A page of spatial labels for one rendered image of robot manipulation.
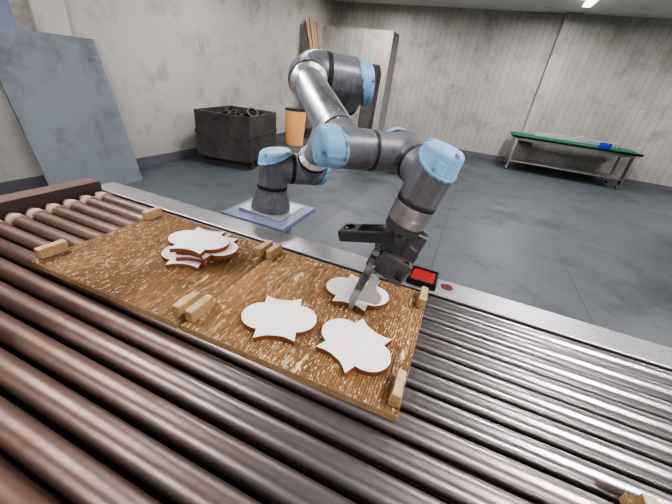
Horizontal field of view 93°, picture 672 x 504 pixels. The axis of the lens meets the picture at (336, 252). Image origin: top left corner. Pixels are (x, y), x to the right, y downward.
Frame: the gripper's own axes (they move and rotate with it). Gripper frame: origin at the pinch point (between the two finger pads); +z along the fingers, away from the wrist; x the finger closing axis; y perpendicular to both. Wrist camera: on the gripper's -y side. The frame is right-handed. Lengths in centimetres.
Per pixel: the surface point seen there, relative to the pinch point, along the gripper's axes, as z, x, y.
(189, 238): 7.1, -5.7, -41.5
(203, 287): 8.7, -14.6, -29.0
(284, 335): 1.7, -19.9, -7.0
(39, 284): 18, -29, -58
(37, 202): 28, -5, -99
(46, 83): 86, 155, -355
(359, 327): -1.2, -11.2, 4.1
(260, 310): 3.6, -16.2, -14.3
